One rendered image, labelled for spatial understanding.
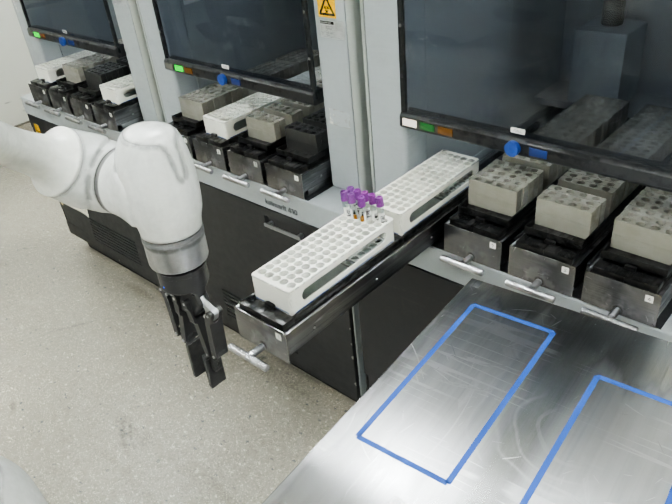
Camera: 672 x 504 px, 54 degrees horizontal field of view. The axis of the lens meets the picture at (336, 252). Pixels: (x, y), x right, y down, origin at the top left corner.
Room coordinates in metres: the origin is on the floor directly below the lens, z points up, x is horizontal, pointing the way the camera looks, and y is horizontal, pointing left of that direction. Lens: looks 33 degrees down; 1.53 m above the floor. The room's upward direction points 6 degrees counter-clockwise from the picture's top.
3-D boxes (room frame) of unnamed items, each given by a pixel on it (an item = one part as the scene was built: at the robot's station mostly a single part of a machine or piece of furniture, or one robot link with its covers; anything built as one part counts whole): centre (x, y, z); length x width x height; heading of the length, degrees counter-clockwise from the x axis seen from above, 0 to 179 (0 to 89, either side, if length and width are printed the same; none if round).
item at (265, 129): (1.69, 0.16, 0.85); 0.12 x 0.02 x 0.06; 46
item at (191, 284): (0.83, 0.23, 0.95); 0.08 x 0.07 x 0.09; 45
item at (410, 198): (1.27, -0.21, 0.83); 0.30 x 0.10 x 0.06; 135
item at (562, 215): (1.08, -0.45, 0.85); 0.12 x 0.02 x 0.06; 44
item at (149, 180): (0.84, 0.24, 1.14); 0.13 x 0.11 x 0.16; 54
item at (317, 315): (1.14, -0.08, 0.78); 0.73 x 0.14 x 0.09; 135
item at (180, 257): (0.83, 0.23, 1.03); 0.09 x 0.09 x 0.06
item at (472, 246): (1.35, -0.51, 0.78); 0.73 x 0.14 x 0.09; 135
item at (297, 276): (1.05, 0.02, 0.83); 0.30 x 0.10 x 0.06; 135
